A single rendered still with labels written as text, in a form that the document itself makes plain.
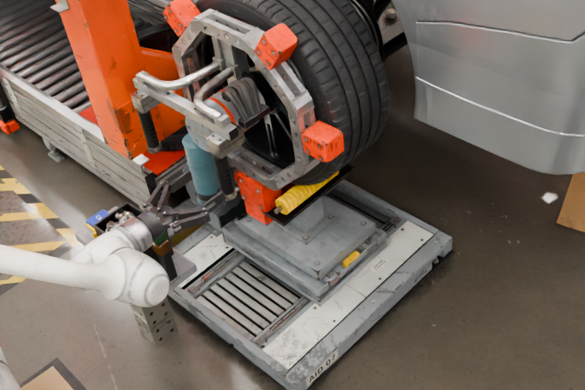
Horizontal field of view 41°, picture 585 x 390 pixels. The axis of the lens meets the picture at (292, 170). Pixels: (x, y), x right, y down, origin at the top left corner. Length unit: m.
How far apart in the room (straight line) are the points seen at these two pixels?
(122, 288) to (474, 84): 1.05
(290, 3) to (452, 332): 1.25
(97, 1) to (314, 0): 0.68
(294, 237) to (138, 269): 1.06
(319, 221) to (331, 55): 0.84
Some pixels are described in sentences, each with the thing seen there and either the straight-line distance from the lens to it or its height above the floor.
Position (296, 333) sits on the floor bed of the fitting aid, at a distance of 2.67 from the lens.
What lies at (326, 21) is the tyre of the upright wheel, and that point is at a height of 1.11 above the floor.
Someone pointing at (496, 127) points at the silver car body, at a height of 0.85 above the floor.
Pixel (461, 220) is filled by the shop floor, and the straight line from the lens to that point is 3.11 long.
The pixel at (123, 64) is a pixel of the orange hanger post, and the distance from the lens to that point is 2.60.
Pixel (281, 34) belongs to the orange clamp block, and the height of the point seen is 1.15.
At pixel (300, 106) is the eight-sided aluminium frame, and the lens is 2.09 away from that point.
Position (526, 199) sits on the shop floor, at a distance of 3.21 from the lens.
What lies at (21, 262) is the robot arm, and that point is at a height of 1.02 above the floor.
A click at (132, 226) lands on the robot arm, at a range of 1.98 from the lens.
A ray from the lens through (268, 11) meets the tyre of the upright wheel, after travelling 2.13.
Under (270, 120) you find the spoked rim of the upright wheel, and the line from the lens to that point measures 2.42.
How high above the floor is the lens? 2.18
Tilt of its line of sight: 40 degrees down
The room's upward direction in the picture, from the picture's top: 9 degrees counter-clockwise
